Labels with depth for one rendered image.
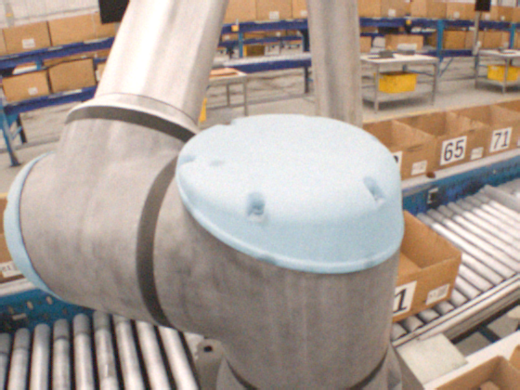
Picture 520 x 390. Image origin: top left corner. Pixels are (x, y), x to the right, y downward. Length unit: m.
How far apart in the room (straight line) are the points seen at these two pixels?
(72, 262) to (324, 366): 0.20
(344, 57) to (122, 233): 0.49
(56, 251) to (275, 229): 0.19
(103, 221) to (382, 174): 0.19
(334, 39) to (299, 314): 0.50
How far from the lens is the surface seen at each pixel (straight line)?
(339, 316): 0.24
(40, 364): 1.22
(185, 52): 0.39
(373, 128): 1.85
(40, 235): 0.34
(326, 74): 0.67
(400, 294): 1.10
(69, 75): 5.40
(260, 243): 0.21
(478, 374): 1.03
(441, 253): 1.27
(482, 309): 1.33
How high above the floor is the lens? 1.57
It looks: 27 degrees down
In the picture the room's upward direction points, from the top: 3 degrees counter-clockwise
